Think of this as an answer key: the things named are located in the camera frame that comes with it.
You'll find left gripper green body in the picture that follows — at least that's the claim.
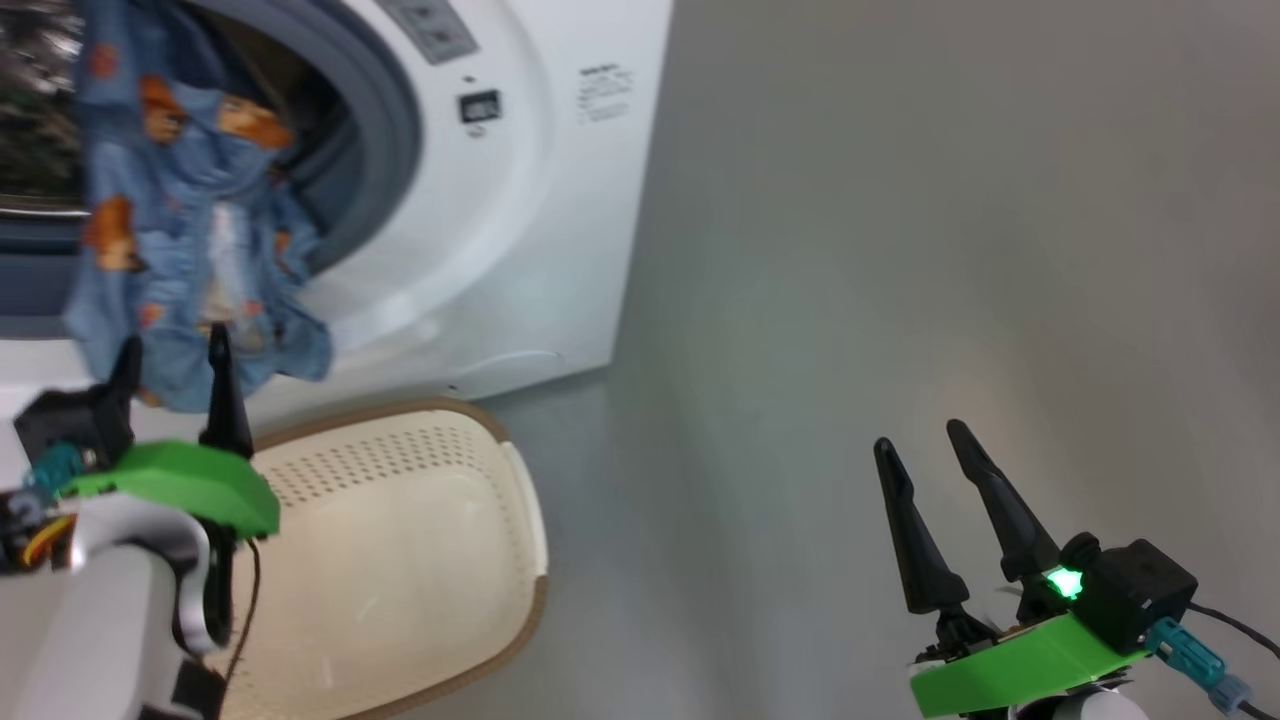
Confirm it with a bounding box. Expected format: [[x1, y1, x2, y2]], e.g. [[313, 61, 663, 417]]
[[60, 440, 282, 538]]

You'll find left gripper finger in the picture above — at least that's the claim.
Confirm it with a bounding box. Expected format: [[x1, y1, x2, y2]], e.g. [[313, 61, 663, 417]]
[[95, 336, 143, 441], [200, 325, 253, 456]]

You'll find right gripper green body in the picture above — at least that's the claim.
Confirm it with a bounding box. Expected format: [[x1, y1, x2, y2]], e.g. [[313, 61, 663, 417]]
[[908, 610, 1149, 720]]

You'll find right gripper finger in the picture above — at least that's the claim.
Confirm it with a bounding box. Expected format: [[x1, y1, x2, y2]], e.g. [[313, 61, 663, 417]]
[[875, 438, 969, 614], [948, 420, 1061, 583]]

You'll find blue bear-print garment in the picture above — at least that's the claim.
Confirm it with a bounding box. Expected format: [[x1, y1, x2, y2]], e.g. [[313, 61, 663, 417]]
[[62, 0, 334, 414]]

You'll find cream laundry basket brown rim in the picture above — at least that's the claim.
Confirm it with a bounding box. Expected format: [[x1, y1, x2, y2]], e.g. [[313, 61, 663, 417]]
[[205, 397, 549, 720]]

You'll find white washing machine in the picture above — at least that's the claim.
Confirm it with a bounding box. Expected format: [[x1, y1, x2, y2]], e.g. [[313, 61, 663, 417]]
[[0, 0, 676, 406]]

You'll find white text sticker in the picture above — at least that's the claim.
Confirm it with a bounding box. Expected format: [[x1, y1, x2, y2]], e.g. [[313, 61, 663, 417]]
[[577, 64, 634, 125]]

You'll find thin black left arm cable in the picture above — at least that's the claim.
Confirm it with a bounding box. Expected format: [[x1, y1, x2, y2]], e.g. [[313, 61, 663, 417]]
[[215, 535, 263, 691]]

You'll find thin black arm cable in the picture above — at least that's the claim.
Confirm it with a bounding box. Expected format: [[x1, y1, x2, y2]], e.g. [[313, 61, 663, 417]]
[[1188, 602, 1280, 663], [215, 535, 263, 691]]

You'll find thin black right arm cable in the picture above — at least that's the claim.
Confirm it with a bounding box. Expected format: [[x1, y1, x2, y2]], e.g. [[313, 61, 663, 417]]
[[1188, 602, 1280, 663]]

